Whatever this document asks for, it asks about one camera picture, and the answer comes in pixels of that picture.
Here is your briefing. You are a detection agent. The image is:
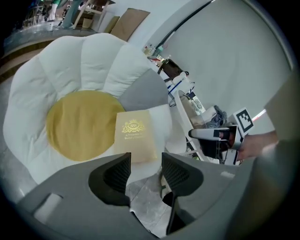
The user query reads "cream book with gold emblem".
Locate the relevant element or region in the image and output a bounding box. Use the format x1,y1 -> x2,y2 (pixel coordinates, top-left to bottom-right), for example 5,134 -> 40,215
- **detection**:
113,109 -> 158,164

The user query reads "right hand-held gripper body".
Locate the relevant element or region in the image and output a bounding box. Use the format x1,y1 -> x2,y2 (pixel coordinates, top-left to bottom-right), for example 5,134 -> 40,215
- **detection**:
200,107 -> 255,166

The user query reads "person's right forearm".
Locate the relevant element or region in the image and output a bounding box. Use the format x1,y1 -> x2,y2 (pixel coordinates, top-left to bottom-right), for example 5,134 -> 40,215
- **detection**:
238,130 -> 280,163

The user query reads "brown cardboard sheet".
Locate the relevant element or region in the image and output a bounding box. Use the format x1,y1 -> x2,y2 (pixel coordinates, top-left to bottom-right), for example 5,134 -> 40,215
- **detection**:
110,7 -> 151,42

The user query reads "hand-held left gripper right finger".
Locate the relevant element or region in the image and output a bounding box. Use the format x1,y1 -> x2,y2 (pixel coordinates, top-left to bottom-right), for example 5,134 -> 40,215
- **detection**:
160,152 -> 204,196

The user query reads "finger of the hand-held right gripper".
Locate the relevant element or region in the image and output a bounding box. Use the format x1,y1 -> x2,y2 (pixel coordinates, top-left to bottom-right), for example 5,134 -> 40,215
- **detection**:
188,127 -> 232,141

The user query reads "light wooden frame table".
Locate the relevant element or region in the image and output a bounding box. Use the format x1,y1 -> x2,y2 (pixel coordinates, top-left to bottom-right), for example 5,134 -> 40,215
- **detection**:
73,0 -> 116,30

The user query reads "person's beige sleeve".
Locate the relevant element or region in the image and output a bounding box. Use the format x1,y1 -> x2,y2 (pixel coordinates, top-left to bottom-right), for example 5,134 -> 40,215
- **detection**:
254,70 -> 299,211

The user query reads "white yellow flower-shaped sofa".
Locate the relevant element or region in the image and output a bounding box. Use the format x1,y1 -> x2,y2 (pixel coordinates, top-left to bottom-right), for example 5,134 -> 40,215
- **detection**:
2,32 -> 187,186

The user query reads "white box with blue stripes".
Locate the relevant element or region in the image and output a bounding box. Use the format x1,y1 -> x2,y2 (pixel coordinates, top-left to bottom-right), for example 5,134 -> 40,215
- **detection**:
164,72 -> 195,95

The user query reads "grey knitted cloth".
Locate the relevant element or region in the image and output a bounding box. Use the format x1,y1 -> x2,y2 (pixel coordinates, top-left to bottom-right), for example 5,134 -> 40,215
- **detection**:
205,105 -> 227,129

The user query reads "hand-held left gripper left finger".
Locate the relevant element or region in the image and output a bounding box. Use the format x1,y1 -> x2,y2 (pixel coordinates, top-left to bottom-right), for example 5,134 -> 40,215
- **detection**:
88,152 -> 132,207

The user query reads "dark brown bag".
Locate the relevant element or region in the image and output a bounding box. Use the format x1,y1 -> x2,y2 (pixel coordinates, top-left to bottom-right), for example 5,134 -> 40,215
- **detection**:
161,59 -> 184,81

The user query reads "black wall cable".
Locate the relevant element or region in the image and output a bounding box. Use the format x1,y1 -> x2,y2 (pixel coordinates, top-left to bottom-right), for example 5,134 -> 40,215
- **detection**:
153,0 -> 215,50

